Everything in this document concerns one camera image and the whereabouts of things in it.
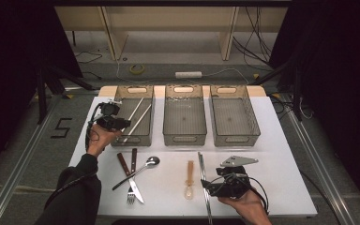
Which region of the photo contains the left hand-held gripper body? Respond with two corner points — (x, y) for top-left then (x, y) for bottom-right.
(91, 98), (124, 131)

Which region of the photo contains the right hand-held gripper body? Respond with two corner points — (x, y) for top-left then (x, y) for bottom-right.
(213, 155), (260, 199)

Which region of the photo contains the white chopstick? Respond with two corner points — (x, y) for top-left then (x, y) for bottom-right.
(122, 104), (153, 143)
(127, 97), (145, 122)

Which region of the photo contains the translucent grey plastic bin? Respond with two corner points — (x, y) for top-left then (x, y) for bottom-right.
(106, 84), (156, 147)
(209, 84), (262, 148)
(162, 83), (208, 147)

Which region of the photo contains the wooden spoon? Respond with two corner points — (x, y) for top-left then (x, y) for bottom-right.
(184, 159), (196, 201)

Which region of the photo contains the wooden handled fork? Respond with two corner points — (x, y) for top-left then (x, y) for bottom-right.
(127, 147), (138, 205)

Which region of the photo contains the wooden handled knife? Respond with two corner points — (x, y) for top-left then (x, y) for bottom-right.
(116, 152), (145, 204)

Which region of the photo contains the metal spoon black handle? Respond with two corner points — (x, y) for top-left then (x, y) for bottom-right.
(112, 156), (161, 191)

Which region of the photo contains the person's left hand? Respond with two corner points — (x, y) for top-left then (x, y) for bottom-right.
(86, 123), (124, 158)

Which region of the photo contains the person's right hand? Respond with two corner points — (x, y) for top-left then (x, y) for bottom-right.
(217, 188), (270, 221)

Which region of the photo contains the white table sheet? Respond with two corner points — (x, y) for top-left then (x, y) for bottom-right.
(68, 95), (318, 218)

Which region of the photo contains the yellow tape roll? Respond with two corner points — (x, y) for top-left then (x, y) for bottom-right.
(129, 64), (145, 75)

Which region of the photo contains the black metal stand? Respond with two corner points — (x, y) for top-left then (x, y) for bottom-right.
(36, 65), (95, 125)
(249, 59), (304, 121)

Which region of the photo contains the white power strip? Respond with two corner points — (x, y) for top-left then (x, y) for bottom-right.
(174, 70), (203, 79)

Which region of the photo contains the beige wooden desk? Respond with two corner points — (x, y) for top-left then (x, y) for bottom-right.
(52, 6), (289, 62)

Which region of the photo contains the black curtain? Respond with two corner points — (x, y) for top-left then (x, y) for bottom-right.
(268, 0), (360, 217)
(0, 0), (83, 182)

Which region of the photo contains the right hand-held gripper cable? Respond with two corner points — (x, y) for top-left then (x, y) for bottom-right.
(247, 175), (270, 216)

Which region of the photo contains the thin black floor cable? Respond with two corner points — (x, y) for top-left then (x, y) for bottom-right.
(73, 51), (103, 81)

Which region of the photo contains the thick black floor cable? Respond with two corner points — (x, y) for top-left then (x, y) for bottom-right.
(299, 170), (343, 225)

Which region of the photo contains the aluminium floor rail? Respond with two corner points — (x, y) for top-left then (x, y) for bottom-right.
(0, 93), (65, 225)
(280, 93), (357, 225)

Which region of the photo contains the black frame bar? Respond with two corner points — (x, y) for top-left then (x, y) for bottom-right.
(48, 0), (293, 8)

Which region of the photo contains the black cable bundle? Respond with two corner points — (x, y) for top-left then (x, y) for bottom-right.
(232, 7), (278, 68)

